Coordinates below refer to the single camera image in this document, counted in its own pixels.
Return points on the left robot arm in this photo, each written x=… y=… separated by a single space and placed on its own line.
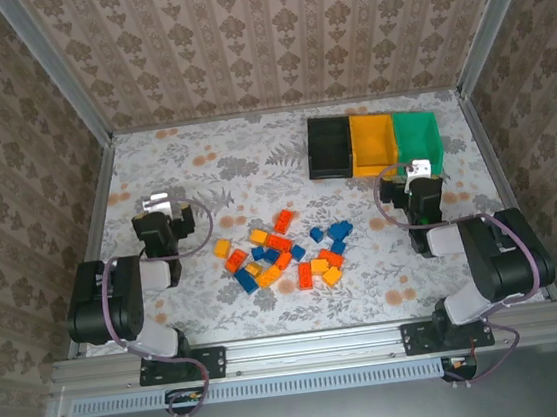
x=104 y=309

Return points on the black plastic bin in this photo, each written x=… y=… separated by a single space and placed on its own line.
x=329 y=147

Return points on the aluminium frame post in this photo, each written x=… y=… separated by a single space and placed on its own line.
x=498 y=17
x=52 y=73

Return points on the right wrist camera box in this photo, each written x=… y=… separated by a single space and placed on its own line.
x=420 y=168

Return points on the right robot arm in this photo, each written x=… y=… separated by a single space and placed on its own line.
x=506 y=263

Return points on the floral table cover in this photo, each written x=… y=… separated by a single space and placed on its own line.
x=320 y=309

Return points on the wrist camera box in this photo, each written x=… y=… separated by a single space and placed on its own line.
x=420 y=168
x=154 y=201

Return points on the yellow plastic bin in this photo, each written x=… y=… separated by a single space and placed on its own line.
x=371 y=142

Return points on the aluminium frame rail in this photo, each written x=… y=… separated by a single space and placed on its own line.
x=314 y=347

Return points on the green plastic bin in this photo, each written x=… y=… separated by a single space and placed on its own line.
x=416 y=137

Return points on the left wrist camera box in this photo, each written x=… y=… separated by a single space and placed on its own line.
x=154 y=201

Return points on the black controller board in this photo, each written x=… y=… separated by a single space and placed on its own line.
x=182 y=398
x=459 y=364

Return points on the large blue lego brick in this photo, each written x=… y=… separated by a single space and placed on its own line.
x=340 y=230

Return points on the long blue lego brick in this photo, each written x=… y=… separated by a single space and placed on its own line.
x=246 y=280

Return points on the aluminium side rail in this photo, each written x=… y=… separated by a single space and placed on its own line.
x=95 y=229
x=495 y=163

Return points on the small blue lego brick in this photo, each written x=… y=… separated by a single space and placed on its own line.
x=316 y=234

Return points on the small yellow lego brick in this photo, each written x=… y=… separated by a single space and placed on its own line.
x=253 y=268

